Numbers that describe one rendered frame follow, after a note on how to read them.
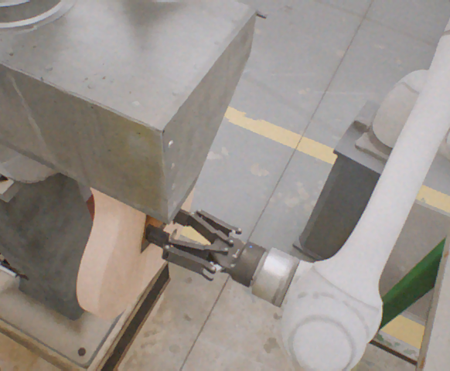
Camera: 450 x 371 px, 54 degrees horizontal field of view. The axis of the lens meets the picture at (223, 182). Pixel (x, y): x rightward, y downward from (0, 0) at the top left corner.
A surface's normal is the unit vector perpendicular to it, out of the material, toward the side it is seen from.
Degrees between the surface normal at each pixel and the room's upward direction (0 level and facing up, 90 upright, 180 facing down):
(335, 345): 49
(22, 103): 90
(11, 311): 8
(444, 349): 0
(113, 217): 71
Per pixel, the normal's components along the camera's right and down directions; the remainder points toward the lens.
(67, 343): 0.00, -0.45
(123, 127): -0.44, 0.73
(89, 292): -0.37, 0.44
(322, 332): -0.29, 0.18
